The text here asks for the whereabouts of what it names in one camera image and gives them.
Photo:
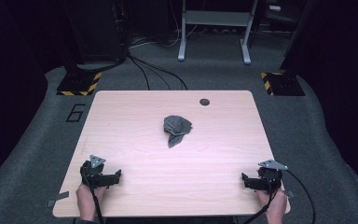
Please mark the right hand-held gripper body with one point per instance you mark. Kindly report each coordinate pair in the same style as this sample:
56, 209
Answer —
270, 179

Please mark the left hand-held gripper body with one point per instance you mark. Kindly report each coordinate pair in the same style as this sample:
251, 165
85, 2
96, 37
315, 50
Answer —
93, 175

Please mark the grey towel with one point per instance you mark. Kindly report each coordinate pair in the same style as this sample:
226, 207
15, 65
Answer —
176, 127

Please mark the person's left hand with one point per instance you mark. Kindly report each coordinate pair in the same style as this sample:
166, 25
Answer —
86, 197

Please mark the person's right hand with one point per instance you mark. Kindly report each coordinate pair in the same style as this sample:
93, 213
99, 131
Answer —
276, 202

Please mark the grey tape strip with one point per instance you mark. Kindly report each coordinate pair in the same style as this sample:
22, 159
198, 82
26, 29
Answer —
289, 193
57, 199

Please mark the black table grommet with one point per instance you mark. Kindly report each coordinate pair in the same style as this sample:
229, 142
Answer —
204, 102

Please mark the black stand column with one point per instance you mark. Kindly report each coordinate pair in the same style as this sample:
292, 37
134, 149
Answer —
296, 40

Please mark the black equipment cabinet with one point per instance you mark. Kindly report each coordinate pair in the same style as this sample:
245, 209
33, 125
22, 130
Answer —
96, 31

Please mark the black yellow striped base plate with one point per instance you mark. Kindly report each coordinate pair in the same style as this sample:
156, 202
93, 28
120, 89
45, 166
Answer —
284, 84
79, 84

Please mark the white metal stand frame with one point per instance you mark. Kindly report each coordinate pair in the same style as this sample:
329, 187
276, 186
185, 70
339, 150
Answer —
216, 18

